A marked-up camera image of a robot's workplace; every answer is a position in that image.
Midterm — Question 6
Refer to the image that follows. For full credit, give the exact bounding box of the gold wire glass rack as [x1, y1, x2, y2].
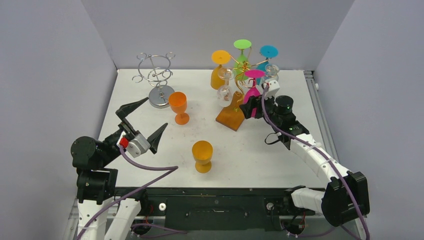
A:
[215, 52, 264, 132]

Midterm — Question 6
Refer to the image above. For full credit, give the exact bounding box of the pink wine glass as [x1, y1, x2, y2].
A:
[243, 69, 265, 104]

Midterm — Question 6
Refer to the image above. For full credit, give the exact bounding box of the yellow wine glass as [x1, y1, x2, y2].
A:
[192, 140, 214, 174]
[210, 50, 231, 90]

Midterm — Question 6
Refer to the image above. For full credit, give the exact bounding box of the green wine glass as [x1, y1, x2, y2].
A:
[233, 39, 252, 75]

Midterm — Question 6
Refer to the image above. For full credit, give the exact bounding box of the blue wine glass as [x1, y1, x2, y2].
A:
[256, 45, 279, 72]

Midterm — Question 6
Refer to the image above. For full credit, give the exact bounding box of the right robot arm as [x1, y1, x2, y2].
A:
[240, 95, 370, 227]

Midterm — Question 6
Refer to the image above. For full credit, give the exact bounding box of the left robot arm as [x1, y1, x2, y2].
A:
[70, 97, 176, 240]

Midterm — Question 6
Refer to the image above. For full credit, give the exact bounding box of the dark orange wine glass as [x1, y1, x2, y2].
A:
[168, 91, 190, 125]

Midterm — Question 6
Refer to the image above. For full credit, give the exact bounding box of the yellow wine glass front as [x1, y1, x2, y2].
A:
[192, 140, 214, 174]

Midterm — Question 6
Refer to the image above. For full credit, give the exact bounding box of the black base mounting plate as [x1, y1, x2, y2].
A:
[135, 187, 316, 231]

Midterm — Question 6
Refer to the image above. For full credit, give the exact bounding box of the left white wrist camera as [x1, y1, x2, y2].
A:
[116, 131, 151, 158]

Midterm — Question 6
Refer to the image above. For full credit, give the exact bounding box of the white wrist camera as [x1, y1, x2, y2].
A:
[261, 80, 280, 100]
[116, 131, 151, 158]

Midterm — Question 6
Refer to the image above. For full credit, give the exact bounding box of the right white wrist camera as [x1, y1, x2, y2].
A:
[261, 80, 280, 100]

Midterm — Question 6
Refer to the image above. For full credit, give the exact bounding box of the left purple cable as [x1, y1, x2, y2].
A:
[75, 147, 188, 240]

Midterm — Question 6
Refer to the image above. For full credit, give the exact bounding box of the silver wire glass rack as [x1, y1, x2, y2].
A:
[131, 51, 176, 109]

